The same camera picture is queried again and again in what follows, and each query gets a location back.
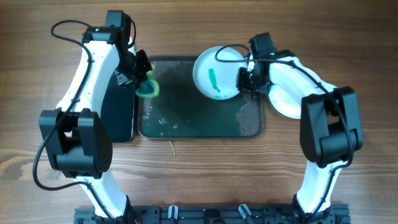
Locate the green yellow sponge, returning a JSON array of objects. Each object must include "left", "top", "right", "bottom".
[{"left": 136, "top": 63, "right": 160, "bottom": 98}]

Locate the white plate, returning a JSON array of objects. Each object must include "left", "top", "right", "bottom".
[
  {"left": 193, "top": 46, "right": 248, "bottom": 100},
  {"left": 269, "top": 85, "right": 304, "bottom": 119}
]

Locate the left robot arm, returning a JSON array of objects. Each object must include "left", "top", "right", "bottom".
[{"left": 38, "top": 10, "right": 160, "bottom": 223}]

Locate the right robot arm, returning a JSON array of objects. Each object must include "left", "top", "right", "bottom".
[{"left": 236, "top": 32, "right": 363, "bottom": 223}]

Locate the black serving tray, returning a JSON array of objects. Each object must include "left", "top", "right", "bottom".
[{"left": 136, "top": 55, "right": 264, "bottom": 139}]

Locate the black water basin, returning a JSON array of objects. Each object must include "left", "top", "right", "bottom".
[{"left": 100, "top": 75, "right": 136, "bottom": 143}]

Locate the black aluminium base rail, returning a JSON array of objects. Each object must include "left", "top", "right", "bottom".
[{"left": 73, "top": 204, "right": 351, "bottom": 224}]

